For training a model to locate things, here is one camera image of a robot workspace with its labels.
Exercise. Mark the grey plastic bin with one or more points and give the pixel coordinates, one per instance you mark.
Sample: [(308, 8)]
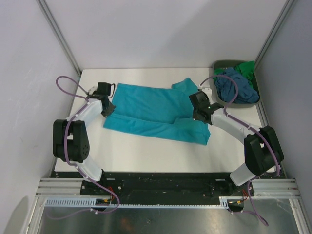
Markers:
[(233, 90)]

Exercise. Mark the right aluminium corner post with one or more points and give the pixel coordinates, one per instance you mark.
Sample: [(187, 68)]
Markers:
[(286, 9)]

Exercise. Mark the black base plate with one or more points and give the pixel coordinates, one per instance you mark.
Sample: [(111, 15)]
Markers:
[(185, 189)]

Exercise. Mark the teal t-shirt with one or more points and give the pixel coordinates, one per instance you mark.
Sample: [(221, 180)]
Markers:
[(165, 113)]

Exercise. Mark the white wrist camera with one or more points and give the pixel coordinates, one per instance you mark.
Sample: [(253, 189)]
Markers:
[(92, 90), (205, 89)]

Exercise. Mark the aluminium corner post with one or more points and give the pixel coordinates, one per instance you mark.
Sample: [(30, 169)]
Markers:
[(59, 35), (286, 9)]

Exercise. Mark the green t-shirt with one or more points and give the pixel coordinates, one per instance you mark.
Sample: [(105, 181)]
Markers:
[(245, 68)]

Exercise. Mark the aluminium frame rail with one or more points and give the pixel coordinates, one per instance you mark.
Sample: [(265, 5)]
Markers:
[(59, 187)]

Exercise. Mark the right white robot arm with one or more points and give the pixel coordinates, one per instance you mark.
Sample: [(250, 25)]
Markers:
[(262, 150)]

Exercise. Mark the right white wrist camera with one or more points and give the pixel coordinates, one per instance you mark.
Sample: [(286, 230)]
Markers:
[(205, 89)]

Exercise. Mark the left aluminium corner post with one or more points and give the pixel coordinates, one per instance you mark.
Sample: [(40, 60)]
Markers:
[(59, 35)]

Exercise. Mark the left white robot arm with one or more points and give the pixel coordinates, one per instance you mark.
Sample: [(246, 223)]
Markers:
[(70, 138)]

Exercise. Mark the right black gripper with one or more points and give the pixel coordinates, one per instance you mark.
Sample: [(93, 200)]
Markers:
[(195, 116)]

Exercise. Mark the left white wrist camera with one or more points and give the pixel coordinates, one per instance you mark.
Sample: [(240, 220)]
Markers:
[(92, 90)]

